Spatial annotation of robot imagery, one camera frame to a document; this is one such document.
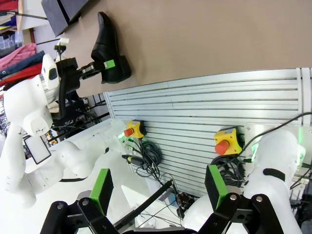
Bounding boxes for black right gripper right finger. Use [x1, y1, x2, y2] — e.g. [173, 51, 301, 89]
[195, 165, 298, 234]

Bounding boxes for red garment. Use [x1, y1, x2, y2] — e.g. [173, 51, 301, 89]
[0, 62, 42, 86]

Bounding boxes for pink garment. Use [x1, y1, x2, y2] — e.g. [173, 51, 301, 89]
[0, 42, 37, 71]

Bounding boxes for black leather shoe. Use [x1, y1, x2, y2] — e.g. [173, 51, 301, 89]
[91, 11, 132, 84]

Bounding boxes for tangled cables under table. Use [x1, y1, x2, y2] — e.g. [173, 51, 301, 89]
[48, 95, 110, 137]

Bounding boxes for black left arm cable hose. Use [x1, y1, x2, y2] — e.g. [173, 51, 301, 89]
[52, 68, 81, 120]

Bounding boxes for black rod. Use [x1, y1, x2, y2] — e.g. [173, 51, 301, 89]
[114, 179, 174, 231]

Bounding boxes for white card with black rim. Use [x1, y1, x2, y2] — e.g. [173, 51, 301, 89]
[23, 136, 52, 165]

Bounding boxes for long black cable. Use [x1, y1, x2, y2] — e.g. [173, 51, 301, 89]
[240, 112, 312, 156]

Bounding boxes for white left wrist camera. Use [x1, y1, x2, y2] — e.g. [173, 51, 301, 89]
[54, 38, 71, 53]

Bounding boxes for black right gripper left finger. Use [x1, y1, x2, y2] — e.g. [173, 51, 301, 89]
[40, 168, 118, 234]

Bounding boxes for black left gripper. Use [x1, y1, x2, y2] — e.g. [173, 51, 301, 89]
[56, 57, 116, 95]

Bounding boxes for aluminium slotted mounting plate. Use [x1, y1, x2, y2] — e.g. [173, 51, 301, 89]
[103, 67, 312, 198]

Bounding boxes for yellow emergency stop button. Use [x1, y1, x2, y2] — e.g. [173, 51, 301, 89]
[123, 119, 147, 140]
[214, 128, 244, 156]

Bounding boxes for blue garment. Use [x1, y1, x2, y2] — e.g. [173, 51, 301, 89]
[0, 50, 46, 78]

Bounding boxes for cluttered storage shelf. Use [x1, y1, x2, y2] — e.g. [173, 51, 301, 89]
[0, 0, 25, 44]

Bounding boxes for black cable bundle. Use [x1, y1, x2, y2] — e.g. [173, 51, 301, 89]
[211, 156, 246, 187]
[121, 138, 163, 180]

